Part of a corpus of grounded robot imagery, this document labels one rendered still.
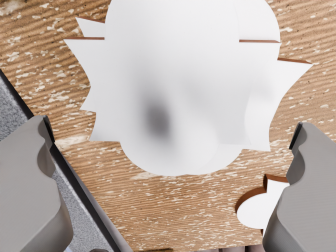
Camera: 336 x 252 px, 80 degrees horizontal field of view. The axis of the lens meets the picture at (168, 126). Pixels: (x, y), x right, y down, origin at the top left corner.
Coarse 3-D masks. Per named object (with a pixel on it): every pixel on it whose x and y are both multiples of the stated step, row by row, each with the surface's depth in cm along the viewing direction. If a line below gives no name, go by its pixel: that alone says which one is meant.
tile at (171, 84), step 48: (144, 0) 10; (192, 0) 10; (96, 48) 11; (144, 48) 11; (192, 48) 11; (240, 48) 11; (96, 96) 13; (144, 96) 13; (192, 96) 13; (240, 96) 13; (144, 144) 15; (192, 144) 15; (240, 144) 15
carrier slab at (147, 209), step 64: (0, 0) 15; (64, 0) 15; (320, 0) 14; (0, 64) 17; (64, 64) 17; (320, 64) 17; (64, 128) 21; (320, 128) 20; (128, 192) 26; (192, 192) 26
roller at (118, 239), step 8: (72, 168) 26; (80, 184) 28; (88, 192) 29; (96, 208) 31; (104, 216) 32; (104, 224) 34; (112, 224) 33; (112, 232) 34; (120, 240) 36; (120, 248) 38; (128, 248) 37
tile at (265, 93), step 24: (240, 0) 11; (264, 0) 11; (240, 24) 11; (264, 24) 11; (264, 72) 13; (288, 72) 13; (264, 96) 14; (264, 120) 15; (264, 144) 16; (216, 168) 18
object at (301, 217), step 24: (312, 144) 8; (288, 168) 9; (312, 168) 7; (288, 192) 6; (312, 192) 6; (288, 216) 6; (312, 216) 6; (264, 240) 6; (288, 240) 5; (312, 240) 5
